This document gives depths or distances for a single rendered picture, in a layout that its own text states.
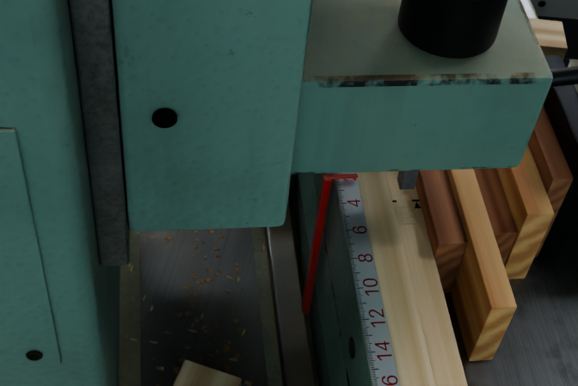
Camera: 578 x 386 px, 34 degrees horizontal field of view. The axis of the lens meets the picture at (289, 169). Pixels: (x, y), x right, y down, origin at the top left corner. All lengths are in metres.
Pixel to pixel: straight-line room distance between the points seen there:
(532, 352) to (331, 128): 0.20
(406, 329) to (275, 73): 0.18
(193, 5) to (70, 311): 0.17
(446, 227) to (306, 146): 0.12
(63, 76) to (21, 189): 0.06
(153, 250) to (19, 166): 0.35
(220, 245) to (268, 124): 0.31
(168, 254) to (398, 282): 0.24
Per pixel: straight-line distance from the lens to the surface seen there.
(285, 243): 0.71
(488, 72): 0.48
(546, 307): 0.61
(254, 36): 0.39
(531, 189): 0.58
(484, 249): 0.55
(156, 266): 0.71
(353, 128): 0.48
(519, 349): 0.59
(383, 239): 0.55
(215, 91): 0.41
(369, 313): 0.51
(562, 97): 0.60
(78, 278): 0.44
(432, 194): 0.58
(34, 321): 0.47
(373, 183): 0.58
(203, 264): 0.71
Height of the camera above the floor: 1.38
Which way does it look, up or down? 48 degrees down
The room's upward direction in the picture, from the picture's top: 7 degrees clockwise
